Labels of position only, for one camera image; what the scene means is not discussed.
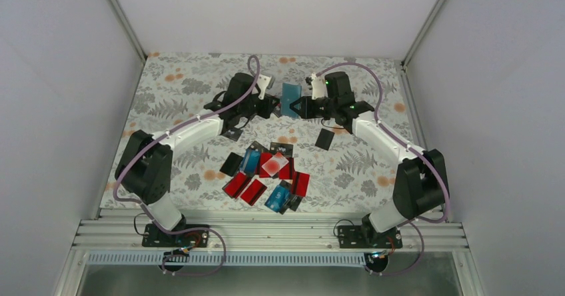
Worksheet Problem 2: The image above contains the blue leather card holder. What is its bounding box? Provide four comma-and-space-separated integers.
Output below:
281, 83, 302, 119

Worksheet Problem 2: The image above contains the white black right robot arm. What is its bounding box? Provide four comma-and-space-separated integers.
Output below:
290, 71, 450, 248

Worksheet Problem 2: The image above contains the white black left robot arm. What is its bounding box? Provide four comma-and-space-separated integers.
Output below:
115, 73, 279, 246

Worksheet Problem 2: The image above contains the plain black card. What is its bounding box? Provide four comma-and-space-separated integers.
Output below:
314, 129, 335, 151

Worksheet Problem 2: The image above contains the black VIP card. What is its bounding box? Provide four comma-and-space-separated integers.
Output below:
222, 128, 243, 141

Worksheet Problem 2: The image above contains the red white glossy card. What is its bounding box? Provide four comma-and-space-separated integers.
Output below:
259, 153, 289, 178

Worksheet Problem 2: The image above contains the red card front left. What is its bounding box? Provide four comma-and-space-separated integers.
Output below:
223, 172, 253, 199

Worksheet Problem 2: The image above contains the floral patterned table mat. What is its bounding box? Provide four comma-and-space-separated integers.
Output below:
118, 52, 416, 213

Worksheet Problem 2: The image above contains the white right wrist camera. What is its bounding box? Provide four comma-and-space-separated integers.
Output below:
305, 73, 326, 100

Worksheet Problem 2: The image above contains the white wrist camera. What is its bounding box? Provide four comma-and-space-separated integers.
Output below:
256, 74, 275, 100
305, 73, 326, 100

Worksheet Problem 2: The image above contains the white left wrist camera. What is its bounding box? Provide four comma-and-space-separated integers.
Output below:
256, 74, 275, 100

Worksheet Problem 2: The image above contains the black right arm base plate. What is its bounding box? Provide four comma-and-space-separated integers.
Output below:
335, 225, 403, 249

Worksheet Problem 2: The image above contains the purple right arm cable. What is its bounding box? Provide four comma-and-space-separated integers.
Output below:
315, 61, 452, 278

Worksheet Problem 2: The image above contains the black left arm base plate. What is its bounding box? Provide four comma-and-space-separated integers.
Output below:
141, 224, 210, 248

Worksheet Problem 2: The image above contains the aluminium frame rail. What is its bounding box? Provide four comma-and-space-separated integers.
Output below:
72, 209, 469, 252

